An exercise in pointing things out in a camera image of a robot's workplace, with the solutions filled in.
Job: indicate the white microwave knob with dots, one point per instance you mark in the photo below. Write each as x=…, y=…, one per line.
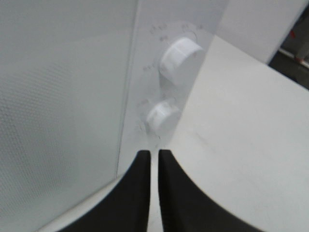
x=181, y=61
x=162, y=118

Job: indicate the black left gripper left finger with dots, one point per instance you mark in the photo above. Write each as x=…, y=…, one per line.
x=126, y=207

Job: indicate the white microwave door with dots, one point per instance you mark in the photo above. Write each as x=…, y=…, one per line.
x=63, y=69

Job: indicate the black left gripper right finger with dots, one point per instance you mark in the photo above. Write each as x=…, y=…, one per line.
x=185, y=208

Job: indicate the white microwave oven body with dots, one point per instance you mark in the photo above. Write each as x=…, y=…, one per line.
x=158, y=24

